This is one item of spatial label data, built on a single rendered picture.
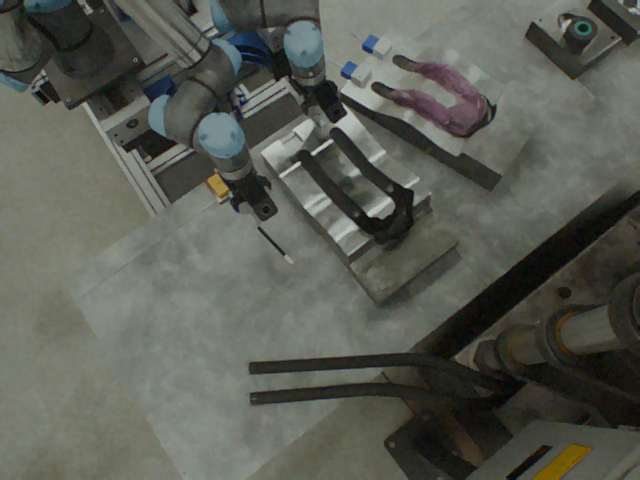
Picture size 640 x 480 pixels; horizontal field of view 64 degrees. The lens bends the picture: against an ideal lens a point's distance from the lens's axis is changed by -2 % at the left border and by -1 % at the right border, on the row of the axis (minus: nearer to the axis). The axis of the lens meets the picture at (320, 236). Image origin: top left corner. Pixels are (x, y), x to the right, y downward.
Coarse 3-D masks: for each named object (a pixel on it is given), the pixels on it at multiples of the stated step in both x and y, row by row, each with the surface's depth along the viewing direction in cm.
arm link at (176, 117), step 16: (160, 96) 98; (176, 96) 97; (192, 96) 97; (208, 96) 98; (160, 112) 96; (176, 112) 96; (192, 112) 96; (208, 112) 100; (160, 128) 97; (176, 128) 96; (192, 128) 95; (192, 144) 96
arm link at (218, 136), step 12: (204, 120) 93; (216, 120) 93; (228, 120) 93; (204, 132) 92; (216, 132) 92; (228, 132) 92; (240, 132) 94; (204, 144) 92; (216, 144) 92; (228, 144) 92; (240, 144) 95; (216, 156) 94; (228, 156) 95; (240, 156) 98; (228, 168) 100; (240, 168) 101
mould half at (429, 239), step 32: (352, 128) 138; (288, 160) 135; (320, 160) 135; (384, 160) 134; (288, 192) 139; (320, 192) 133; (352, 192) 131; (416, 192) 126; (320, 224) 128; (352, 224) 125; (416, 224) 132; (352, 256) 125; (384, 256) 130; (416, 256) 129; (384, 288) 127
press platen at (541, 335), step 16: (576, 304) 82; (592, 304) 82; (544, 320) 82; (560, 320) 80; (544, 336) 81; (560, 336) 79; (544, 352) 82; (560, 352) 79; (608, 352) 79; (624, 352) 79; (560, 368) 82; (576, 368) 79; (592, 368) 79; (608, 368) 79; (624, 368) 79; (608, 384) 78; (624, 384) 78
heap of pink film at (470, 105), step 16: (416, 64) 144; (432, 64) 140; (448, 64) 139; (432, 80) 139; (448, 80) 137; (464, 80) 139; (400, 96) 139; (416, 96) 136; (432, 96) 137; (464, 96) 138; (480, 96) 139; (416, 112) 137; (432, 112) 135; (448, 112) 136; (464, 112) 137; (480, 112) 136; (448, 128) 136; (464, 128) 135
